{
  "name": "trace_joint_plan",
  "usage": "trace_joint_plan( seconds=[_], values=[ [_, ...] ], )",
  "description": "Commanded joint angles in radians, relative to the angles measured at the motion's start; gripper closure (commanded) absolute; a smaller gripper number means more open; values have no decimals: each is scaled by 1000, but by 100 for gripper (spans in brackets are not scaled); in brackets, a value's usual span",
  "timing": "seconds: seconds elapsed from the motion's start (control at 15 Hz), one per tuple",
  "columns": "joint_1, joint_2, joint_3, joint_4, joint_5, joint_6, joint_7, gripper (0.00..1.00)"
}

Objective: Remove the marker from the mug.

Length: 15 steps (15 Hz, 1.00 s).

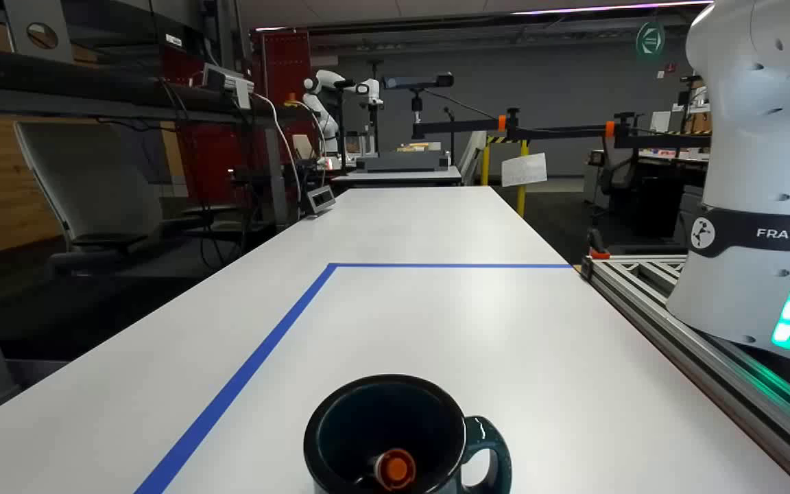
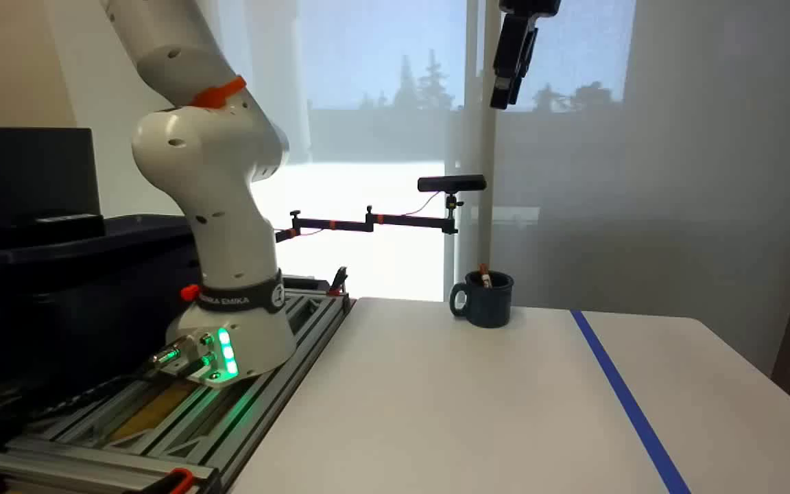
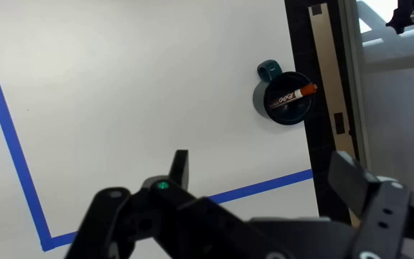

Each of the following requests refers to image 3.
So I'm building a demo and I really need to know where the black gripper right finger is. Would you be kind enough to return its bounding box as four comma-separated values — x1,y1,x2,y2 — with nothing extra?
328,149,414,259

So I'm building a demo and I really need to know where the marker with orange cap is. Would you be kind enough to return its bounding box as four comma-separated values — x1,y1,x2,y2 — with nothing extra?
269,82,319,110

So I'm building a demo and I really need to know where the blue tape strip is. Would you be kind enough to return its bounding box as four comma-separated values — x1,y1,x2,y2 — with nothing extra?
48,168,315,250
0,16,55,253

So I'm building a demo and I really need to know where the wooden baseboard strip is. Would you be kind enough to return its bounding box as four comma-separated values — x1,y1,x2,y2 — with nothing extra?
306,1,362,227

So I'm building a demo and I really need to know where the black articulated camera mount arm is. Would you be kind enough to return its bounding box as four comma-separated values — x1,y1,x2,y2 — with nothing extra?
385,0,414,34

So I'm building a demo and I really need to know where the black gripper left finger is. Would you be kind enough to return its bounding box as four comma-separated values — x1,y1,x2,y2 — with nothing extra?
65,149,290,259

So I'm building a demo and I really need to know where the dark teal mug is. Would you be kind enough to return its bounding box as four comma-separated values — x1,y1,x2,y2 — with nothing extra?
252,59,313,126

